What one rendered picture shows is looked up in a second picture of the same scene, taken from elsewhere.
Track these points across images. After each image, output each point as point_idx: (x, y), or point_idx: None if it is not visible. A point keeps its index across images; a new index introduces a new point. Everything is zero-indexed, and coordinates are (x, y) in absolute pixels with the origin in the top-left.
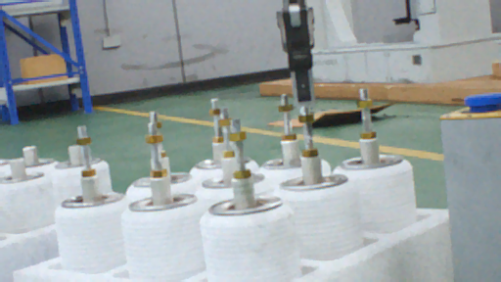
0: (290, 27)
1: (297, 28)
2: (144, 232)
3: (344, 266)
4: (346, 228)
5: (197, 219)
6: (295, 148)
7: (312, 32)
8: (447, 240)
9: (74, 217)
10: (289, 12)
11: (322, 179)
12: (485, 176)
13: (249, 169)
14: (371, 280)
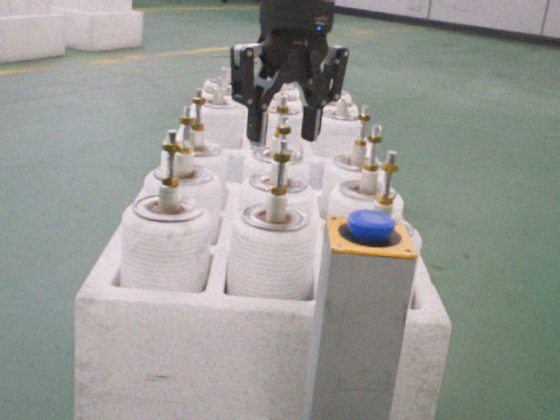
0: (233, 65)
1: (268, 68)
2: (144, 190)
3: (206, 305)
4: (259, 273)
5: None
6: (367, 179)
7: (275, 77)
8: (404, 343)
9: (162, 156)
10: (233, 49)
11: (277, 219)
12: (320, 303)
13: (170, 179)
14: (243, 331)
